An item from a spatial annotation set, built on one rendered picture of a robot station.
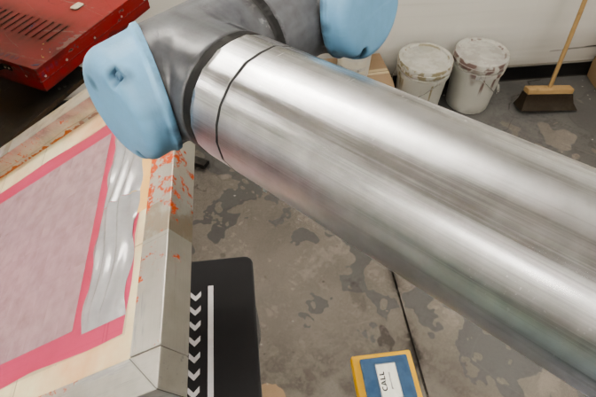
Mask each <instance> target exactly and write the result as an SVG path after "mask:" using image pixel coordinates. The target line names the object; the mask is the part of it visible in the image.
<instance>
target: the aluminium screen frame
mask: <svg viewBox="0 0 596 397"><path fill-rule="evenodd" d="M97 114H98V111H97V109H96V107H95V106H94V104H93V102H92V101H91V98H90V95H89V93H88V91H87V88H86V89H85V90H83V91H81V92H80V93H79V94H77V95H76V96H74V97H72V98H71V99H70V100H68V101H67V102H66V103H65V104H63V105H62V106H60V107H59V108H57V109H56V110H54V111H53V112H51V113H50V114H48V115H47V116H45V117H44V118H42V119H41V120H40V121H38V122H37V123H36V124H34V125H33V126H32V127H30V128H28V129H27V130H25V131H24V132H22V133H21V134H20V135H18V136H16V137H15V138H13V139H12V140H11V141H10V142H9V143H7V144H5V145H4V146H2V147H1V148H0V179H1V178H2V177H4V176H5V175H7V174H9V173H10V172H11V171H13V170H14V169H15V168H17V167H19V166H20V165H22V164H23V163H25V162H26V161H28V160H30V159H31V158H33V157H34V156H36V154H38V153H39V152H41V151H43V150H44V149H46V148H47V147H49V146H50V145H52V144H54V143H55V142H57V141H58V140H59V139H60V138H62V137H63V136H65V135H67V134H68V133H70V132H71V131H73V130H74V129H76V128H78V127H79V126H81V125H82V124H83V123H84V122H86V121H88V120H89V119H91V118H92V117H94V116H95V115H97ZM194 159H195V144H193V143H192V142H191V141H187V142H185V143H184V144H183V148H182V149H180V150H179V151H171V152H169V153H167V154H165V155H164V156H162V157H160V158H158V159H155V160H152V166H151V174H150V182H149V191H148V199H147V207H146V214H145V229H144V237H143V245H142V253H141V261H140V269H139V277H138V285H137V300H136V308H135V315H134V323H133V332H132V340H131V348H130V358H129V359H128V360H126V361H123V362H119V363H117V364H115V365H113V366H111V367H109V368H106V369H104V370H101V371H99V372H96V373H94V374H91V375H89V376H87V377H85V378H82V379H79V380H77V381H74V382H73V383H71V384H68V385H64V386H62V387H60V388H58V389H56V390H54V391H51V392H49V393H46V394H44V395H41V396H39V397H187V382H188V357H187V356H188V354H189V326H190V298H191V270H192V215H193V186H194Z"/></svg>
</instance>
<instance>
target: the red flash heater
mask: <svg viewBox="0 0 596 397"><path fill-rule="evenodd" d="M78 2H79V3H83V4H84V6H82V7H81V8H79V9H78V10H72V9H70V7H71V6H72V5H74V4H76V3H78ZM148 9H150V5H149V2H148V0H0V64H2V63H3V64H6V65H9V66H11V68H12V71H10V70H7V69H3V70H0V77H1V78H4V79H7V80H10V81H13V82H17V83H20V84H24V85H27V86H29V87H32V88H35V89H38V90H43V91H46V92H47V91H48V90H50V89H51V88H52V87H53V86H55V85H56V84H57V83H58V82H60V81H61V80H62V79H63V78H65V77H66V76H67V75H68V74H70V73H71V72H72V71H73V70H75V69H76V68H77V67H78V66H79V65H80V64H81V63H82V62H83V60H84V57H85V55H86V53H87V52H88V51H89V49H90V48H92V47H93V46H95V45H97V44H99V43H101V42H103V41H104V40H106V39H108V38H110V37H112V36H113V35H116V34H118V33H120V32H121V31H122V30H123V29H124V28H126V27H127V26H128V25H129V23H130V22H133V21H134V20H136V19H137V18H138V17H140V16H141V15H142V14H143V13H145V12H146V11H147V10H148Z"/></svg>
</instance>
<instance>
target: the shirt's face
mask: <svg viewBox="0 0 596 397"><path fill-rule="evenodd" d="M210 285H215V286H216V397H258V385H257V371H256V357H255V329H254V315H253V301H252V285H251V271H250V260H249V259H248V258H238V259H229V260H220V261H203V262H194V263H192V270H191V288H193V287H201V286H210Z"/></svg>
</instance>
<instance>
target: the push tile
mask: <svg viewBox="0 0 596 397"><path fill-rule="evenodd" d="M360 367H361V370H362V375H363V380H364V384H365V392H366V397H418V395H417V392H416V388H415V385H414V382H413V378H412V373H411V369H410V365H409V363H408V359H407V355H406V354H399V355H391V356H384V357H376V358H369V359H362V360H360Z"/></svg>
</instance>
